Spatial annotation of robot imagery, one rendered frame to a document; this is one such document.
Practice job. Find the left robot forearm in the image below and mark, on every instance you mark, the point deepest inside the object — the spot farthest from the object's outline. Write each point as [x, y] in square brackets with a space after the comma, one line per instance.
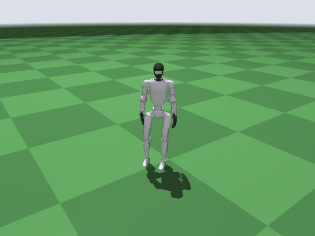
[173, 108]

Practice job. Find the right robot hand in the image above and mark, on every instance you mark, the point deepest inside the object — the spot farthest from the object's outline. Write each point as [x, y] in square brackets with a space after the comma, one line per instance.
[142, 119]

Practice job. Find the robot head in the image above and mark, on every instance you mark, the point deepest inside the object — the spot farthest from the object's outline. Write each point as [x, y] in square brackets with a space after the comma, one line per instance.
[158, 67]

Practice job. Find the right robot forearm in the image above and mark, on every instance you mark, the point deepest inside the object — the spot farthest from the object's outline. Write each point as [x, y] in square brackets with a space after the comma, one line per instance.
[142, 107]

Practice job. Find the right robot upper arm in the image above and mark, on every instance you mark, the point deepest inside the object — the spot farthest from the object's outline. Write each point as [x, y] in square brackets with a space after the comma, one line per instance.
[143, 98]

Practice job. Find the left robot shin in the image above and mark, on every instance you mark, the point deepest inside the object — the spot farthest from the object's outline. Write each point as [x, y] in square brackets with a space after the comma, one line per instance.
[164, 148]

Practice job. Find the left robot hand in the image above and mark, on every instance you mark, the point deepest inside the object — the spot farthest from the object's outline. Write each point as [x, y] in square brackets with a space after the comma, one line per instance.
[174, 120]

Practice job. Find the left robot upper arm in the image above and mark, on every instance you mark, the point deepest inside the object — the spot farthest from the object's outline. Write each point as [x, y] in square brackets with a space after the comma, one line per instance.
[171, 86]

